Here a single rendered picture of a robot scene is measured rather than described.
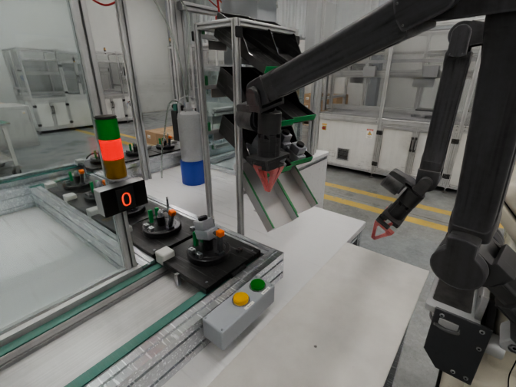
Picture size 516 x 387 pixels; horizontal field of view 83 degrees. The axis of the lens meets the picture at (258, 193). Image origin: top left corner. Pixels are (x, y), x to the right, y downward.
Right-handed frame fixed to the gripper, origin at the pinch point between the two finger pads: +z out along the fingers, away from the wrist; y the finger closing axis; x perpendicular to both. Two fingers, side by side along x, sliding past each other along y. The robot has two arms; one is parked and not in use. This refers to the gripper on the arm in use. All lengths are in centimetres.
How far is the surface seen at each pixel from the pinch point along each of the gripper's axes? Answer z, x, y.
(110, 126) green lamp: -15.9, -29.3, 24.3
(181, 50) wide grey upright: -40, -127, -75
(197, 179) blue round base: 34, -93, -52
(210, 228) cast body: 16.8, -18.5, 4.7
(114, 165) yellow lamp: -6.3, -29.4, 25.1
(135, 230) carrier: 27, -52, 12
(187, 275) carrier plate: 26.3, -16.0, 16.3
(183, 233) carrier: 26.5, -35.9, 2.3
